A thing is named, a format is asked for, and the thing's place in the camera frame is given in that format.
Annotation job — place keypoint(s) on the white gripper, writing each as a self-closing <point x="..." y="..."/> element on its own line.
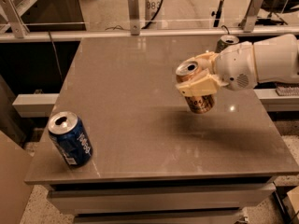
<point x="234" y="64"/>

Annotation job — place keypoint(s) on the orange soda can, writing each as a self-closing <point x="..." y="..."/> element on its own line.
<point x="197" y="104"/>

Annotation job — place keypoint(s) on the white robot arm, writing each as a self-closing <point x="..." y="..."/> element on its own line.
<point x="276" y="59"/>

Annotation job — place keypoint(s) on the green soda can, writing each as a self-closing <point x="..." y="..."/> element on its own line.
<point x="226" y="41"/>

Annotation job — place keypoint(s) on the blue Pepsi can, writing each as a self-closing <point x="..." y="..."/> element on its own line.
<point x="68" y="134"/>

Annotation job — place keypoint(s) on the black stand behind glass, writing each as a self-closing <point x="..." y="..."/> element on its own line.
<point x="219" y="6"/>

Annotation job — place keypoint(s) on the grey table with drawers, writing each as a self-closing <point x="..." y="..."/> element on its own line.
<point x="154" y="161"/>

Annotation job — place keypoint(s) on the cardboard box corner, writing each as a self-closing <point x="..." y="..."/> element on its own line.
<point x="291" y="202"/>

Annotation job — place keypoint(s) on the brown panel at left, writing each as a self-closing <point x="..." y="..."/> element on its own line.
<point x="14" y="193"/>

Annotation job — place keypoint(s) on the right metal bracket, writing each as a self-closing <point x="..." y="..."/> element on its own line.
<point x="248" y="22"/>

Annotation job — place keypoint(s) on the metal bracket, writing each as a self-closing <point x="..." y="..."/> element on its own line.
<point x="14" y="20"/>
<point x="133" y="6"/>
<point x="248" y="22"/>

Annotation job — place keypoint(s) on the white post with black cable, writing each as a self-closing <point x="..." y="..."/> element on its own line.
<point x="152" y="8"/>

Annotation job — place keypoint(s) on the middle metal bracket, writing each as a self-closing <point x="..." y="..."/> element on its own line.
<point x="133" y="6"/>

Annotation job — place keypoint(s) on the metal rail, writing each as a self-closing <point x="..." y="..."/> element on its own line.
<point x="61" y="36"/>

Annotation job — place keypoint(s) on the left metal bracket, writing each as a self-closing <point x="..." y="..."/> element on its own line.
<point x="14" y="20"/>

